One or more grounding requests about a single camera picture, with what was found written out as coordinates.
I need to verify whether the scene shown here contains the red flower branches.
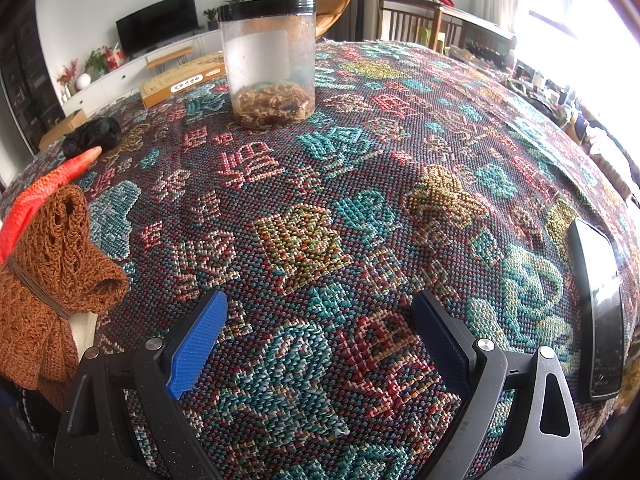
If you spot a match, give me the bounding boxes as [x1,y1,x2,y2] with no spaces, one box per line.
[56,59,81,97]

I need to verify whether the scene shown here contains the black flat television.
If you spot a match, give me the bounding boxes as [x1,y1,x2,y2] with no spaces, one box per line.
[116,0,198,56]

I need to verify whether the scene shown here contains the brown cardboard box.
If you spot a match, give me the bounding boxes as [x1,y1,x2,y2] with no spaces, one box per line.
[39,109,88,151]

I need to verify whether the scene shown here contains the green plant with red decorations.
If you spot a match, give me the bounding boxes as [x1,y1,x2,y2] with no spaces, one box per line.
[84,46,126,74]

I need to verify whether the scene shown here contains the white low cabinet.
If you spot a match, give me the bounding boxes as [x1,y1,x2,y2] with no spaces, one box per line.
[60,27,223,116]

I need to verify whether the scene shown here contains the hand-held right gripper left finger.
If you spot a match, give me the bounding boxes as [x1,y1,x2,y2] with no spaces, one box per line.
[52,287,228,480]

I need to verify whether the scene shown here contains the small black cloth bundle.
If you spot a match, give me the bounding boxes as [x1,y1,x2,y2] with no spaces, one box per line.
[61,116,123,159]

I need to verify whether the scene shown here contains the orange rubber glove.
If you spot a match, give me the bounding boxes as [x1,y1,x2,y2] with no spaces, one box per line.
[0,146,103,263]

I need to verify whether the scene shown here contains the wooden chair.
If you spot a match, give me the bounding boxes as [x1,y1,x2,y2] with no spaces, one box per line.
[377,0,516,56]

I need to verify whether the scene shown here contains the long yellow cardboard box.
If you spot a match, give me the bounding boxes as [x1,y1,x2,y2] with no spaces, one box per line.
[139,51,227,109]

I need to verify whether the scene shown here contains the clear plastic jar black lid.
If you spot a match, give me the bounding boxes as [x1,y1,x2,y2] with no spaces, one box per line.
[216,0,318,128]

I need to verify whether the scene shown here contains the brown knitted cloth bundle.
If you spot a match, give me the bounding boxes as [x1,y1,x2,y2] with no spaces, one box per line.
[0,185,130,413]

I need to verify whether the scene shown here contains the patterned woven blanket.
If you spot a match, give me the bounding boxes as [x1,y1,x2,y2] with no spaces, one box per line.
[0,40,640,480]

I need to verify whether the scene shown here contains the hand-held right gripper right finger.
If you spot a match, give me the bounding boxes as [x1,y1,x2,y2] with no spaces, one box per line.
[410,290,585,480]

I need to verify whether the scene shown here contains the small wooden bench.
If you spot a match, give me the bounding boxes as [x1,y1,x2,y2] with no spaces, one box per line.
[145,46,193,73]

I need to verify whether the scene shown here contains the dark display shelf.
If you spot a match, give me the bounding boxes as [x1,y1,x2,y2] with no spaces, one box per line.
[0,10,66,151]

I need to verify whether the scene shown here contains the black smartphone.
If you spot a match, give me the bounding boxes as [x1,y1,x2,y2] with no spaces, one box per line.
[567,216,627,403]

